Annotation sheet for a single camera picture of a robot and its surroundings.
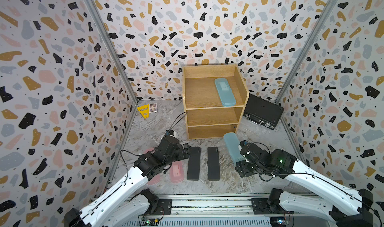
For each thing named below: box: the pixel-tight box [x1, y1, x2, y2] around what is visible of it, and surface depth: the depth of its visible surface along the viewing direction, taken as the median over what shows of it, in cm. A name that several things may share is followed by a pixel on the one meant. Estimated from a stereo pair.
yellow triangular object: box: [137, 104, 150, 119], surface depth 116 cm
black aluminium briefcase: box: [243, 93, 285, 130], surface depth 109 cm
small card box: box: [149, 103, 158, 114], surface depth 119 cm
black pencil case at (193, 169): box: [186, 147, 201, 181], surface depth 87 cm
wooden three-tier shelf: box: [182, 64, 250, 140], surface depth 89 cm
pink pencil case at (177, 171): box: [169, 160, 185, 183], surface depth 85 cm
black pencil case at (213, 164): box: [207, 147, 220, 181], surface depth 90 cm
